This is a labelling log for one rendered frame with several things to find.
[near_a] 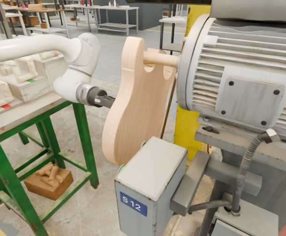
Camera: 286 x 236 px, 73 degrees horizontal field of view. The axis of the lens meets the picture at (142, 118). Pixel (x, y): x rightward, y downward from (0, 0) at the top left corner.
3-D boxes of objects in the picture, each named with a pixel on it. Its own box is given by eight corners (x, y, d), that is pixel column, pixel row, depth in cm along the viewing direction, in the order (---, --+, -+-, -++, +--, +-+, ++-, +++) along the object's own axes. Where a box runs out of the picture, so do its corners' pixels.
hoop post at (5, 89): (16, 101, 101) (9, 84, 96) (9, 103, 99) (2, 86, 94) (12, 99, 102) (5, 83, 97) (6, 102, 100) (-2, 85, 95)
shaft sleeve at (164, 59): (175, 68, 56) (179, 67, 58) (177, 56, 55) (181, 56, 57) (124, 58, 64) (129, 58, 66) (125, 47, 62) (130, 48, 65)
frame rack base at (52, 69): (71, 83, 124) (66, 55, 114) (51, 92, 113) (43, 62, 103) (44, 74, 136) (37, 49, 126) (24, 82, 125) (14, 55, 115)
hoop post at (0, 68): (8, 75, 110) (1, 58, 104) (2, 77, 107) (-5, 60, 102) (4, 74, 111) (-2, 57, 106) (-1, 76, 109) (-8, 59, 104)
